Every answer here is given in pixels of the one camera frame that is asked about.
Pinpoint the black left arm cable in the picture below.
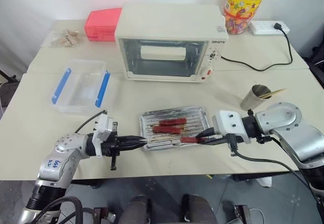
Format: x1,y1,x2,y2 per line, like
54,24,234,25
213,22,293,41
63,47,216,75
74,109,108,134

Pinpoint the dark rounded shape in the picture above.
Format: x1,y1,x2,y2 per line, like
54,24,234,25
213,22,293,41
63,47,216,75
180,194,219,224
118,194,153,224

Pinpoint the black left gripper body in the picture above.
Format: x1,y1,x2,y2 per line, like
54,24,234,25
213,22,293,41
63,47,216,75
100,122,129,171

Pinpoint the black chair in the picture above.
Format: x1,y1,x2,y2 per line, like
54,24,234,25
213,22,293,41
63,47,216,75
305,45,324,89

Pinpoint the white toaster oven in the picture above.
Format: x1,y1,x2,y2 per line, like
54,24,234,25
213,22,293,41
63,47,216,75
114,4,229,84

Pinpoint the yellow-lidded candy jar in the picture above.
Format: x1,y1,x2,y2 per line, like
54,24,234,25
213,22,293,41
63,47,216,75
222,0,270,35

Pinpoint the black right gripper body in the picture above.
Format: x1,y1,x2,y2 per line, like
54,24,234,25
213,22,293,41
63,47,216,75
212,130,230,146

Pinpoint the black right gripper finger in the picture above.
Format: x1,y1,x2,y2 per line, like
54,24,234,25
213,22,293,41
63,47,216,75
199,137,224,146
195,127,217,139

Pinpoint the white object under table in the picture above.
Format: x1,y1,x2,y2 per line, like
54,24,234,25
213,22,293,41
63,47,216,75
257,176,273,189

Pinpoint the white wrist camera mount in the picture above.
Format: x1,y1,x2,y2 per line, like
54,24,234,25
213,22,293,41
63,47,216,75
92,113,115,158
211,110,252,144

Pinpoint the silver metal baking tray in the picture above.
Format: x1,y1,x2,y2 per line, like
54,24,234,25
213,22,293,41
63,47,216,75
138,104,211,151

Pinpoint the steel cup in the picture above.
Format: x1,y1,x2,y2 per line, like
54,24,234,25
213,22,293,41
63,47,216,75
239,84,273,111

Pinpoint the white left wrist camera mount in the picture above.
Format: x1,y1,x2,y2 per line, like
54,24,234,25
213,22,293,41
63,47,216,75
92,113,115,158

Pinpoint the dark stool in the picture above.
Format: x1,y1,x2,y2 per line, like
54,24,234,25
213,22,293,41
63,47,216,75
0,69,20,108

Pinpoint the white power strip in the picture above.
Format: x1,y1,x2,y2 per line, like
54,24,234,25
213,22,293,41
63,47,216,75
249,19,291,36

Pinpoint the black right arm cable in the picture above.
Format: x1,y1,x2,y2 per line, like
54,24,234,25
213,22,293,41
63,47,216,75
227,133,324,211

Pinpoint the red sausage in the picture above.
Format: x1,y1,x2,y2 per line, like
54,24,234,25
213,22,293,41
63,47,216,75
180,136,207,144
152,125,181,135
158,117,188,127

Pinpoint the wooden skewer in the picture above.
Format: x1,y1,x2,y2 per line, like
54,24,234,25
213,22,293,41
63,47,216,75
146,137,182,143
260,88,288,98
261,91,280,100

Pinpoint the black oven power cable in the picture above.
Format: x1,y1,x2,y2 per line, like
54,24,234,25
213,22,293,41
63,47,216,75
219,22,294,72

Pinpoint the clear bag of snacks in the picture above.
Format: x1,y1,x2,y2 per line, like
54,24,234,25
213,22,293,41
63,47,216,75
42,28,86,49

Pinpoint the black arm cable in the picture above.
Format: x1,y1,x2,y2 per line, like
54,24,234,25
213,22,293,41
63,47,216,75
227,133,324,211
74,109,108,134

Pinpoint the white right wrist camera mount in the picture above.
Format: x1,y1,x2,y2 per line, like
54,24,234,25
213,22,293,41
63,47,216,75
211,110,252,144

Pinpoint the clear container with blue clips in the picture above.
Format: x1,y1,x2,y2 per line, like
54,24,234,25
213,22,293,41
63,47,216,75
49,59,112,115

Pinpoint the pink plastic box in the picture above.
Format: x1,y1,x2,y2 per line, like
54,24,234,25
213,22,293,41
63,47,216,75
84,7,124,42

